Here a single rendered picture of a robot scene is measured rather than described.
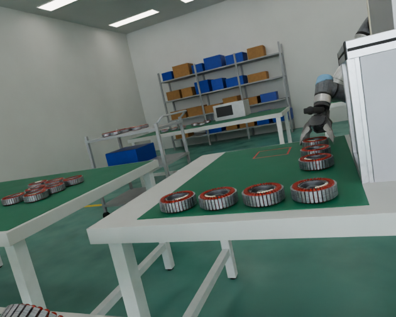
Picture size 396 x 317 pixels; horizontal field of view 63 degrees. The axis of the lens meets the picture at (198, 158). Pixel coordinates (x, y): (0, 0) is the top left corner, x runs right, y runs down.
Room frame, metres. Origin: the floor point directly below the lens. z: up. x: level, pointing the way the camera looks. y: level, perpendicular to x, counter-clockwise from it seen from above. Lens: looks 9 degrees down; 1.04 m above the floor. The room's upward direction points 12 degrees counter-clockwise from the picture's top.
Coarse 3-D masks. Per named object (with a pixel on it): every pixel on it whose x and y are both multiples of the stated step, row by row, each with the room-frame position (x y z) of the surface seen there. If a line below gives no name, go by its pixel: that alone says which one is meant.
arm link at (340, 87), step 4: (340, 84) 1.52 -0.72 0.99; (340, 88) 1.50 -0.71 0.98; (336, 92) 1.50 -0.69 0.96; (340, 92) 1.50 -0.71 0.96; (336, 96) 1.51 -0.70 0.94; (340, 96) 1.51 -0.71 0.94; (344, 96) 1.50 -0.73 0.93; (332, 100) 1.60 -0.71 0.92; (336, 100) 1.56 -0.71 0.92; (340, 100) 1.53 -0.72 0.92; (344, 100) 1.52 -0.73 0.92
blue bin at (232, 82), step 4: (240, 76) 7.58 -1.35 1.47; (244, 76) 7.70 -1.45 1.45; (228, 80) 7.71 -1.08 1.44; (232, 80) 7.67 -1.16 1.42; (236, 80) 7.62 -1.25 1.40; (240, 80) 7.59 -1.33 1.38; (244, 80) 7.64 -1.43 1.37; (228, 84) 7.71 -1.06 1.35; (232, 84) 7.68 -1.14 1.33; (236, 84) 7.63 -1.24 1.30
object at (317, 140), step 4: (320, 136) 1.42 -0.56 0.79; (324, 136) 1.40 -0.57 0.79; (304, 140) 1.41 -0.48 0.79; (308, 140) 1.39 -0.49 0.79; (312, 140) 1.37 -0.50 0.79; (316, 140) 1.36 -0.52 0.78; (320, 140) 1.35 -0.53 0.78; (324, 140) 1.35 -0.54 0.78; (328, 140) 1.37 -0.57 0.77; (304, 144) 1.38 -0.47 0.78; (308, 144) 1.37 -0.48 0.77; (312, 144) 1.36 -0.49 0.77; (316, 144) 1.34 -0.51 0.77; (328, 144) 1.36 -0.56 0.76
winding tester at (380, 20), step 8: (368, 0) 1.12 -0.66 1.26; (376, 0) 0.98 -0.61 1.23; (384, 0) 0.87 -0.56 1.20; (392, 0) 0.79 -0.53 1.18; (368, 8) 1.13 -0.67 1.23; (376, 8) 1.00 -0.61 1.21; (384, 8) 0.88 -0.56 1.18; (392, 8) 0.79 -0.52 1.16; (368, 16) 1.14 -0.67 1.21; (376, 16) 1.01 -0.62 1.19; (384, 16) 0.89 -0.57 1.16; (392, 16) 0.80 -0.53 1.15; (376, 24) 1.03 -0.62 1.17; (384, 24) 0.90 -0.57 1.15; (392, 24) 0.80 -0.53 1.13; (376, 32) 1.04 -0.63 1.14
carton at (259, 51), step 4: (248, 48) 7.49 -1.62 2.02; (252, 48) 7.45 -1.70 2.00; (256, 48) 7.42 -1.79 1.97; (260, 48) 7.39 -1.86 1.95; (264, 48) 7.56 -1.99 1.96; (248, 52) 7.49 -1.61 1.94; (252, 52) 7.46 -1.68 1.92; (256, 52) 7.42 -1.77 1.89; (260, 52) 7.39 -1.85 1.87; (264, 52) 7.46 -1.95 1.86; (248, 56) 7.50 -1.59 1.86; (252, 56) 7.47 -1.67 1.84; (256, 56) 7.43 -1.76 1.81; (260, 56) 7.40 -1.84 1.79
